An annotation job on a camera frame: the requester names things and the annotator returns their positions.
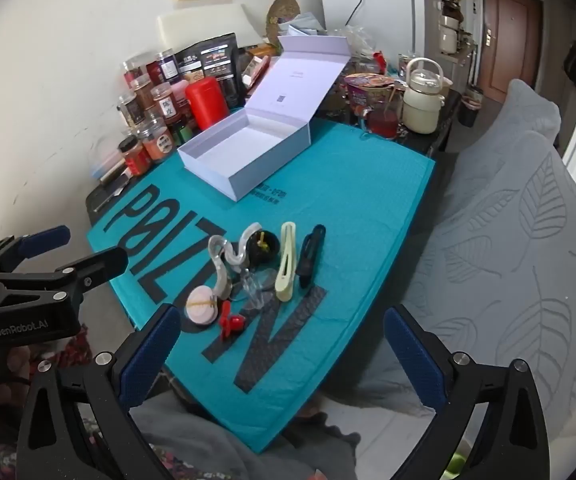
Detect clear plastic hair clip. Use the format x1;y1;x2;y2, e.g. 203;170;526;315
240;269;281;311

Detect small red hair clip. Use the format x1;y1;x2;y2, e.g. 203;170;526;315
218;301;245;337

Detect person's left hand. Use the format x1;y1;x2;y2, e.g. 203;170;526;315
0;346;36;411

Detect translucent plastic box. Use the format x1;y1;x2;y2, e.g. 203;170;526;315
88;147;126;181

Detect smartphone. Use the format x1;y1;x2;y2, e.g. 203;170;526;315
92;175;131;213

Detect floral cloth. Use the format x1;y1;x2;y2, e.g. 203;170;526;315
0;322;133;480

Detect glass cup with red drink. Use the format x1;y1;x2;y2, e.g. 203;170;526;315
363;95;403;140

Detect teal bubble mailer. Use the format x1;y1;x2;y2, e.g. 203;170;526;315
86;120;436;453

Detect round woven mat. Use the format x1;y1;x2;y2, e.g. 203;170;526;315
266;0;302;43

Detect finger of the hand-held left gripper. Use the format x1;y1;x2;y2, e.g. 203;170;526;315
0;245;130;313
0;225;72;282

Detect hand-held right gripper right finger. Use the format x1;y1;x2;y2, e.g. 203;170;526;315
383;305;551;480

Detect clear plastic bag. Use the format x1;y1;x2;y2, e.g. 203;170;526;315
338;25;383;61

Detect white refrigerator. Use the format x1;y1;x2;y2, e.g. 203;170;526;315
319;0;444;68

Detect small black round container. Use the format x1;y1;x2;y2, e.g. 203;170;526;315
245;232;281;267

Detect black long hair clip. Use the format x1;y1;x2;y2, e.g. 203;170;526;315
295;223;327;291

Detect pale yellow long hair clip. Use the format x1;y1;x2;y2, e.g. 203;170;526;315
274;221;299;302

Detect black snack pouch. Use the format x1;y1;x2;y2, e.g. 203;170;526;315
175;33;241;111

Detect pink round puff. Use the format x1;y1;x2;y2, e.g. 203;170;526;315
184;285;219;330

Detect white cutting board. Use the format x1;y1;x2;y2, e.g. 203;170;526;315
157;4;269;56

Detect instant noodle cup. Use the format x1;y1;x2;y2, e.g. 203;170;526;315
344;72;405;111

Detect small black bin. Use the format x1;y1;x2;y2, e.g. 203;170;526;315
457;87;484;128

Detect white gift box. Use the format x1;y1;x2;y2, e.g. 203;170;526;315
177;35;349;203

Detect grey clear hair claw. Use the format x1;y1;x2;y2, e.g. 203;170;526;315
208;234;236;303

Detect brown door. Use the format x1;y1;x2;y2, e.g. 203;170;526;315
478;0;544;103

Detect person's grey clothing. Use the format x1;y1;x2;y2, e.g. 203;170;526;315
128;390;363;480

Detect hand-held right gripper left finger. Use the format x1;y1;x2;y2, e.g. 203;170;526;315
15;304;183;480

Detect cream hair claw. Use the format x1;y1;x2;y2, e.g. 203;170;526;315
225;222;263;268

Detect cream enamel kettle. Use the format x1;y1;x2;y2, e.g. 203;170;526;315
401;57;453;135

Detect red packets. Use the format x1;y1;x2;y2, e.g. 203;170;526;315
240;55;273;98

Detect grey plastic bags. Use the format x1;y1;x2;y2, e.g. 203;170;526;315
273;10;329;38

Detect cluster of spice jars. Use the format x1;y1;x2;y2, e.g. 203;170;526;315
116;49;203;177

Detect red canister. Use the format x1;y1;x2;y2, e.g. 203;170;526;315
185;77;229;132

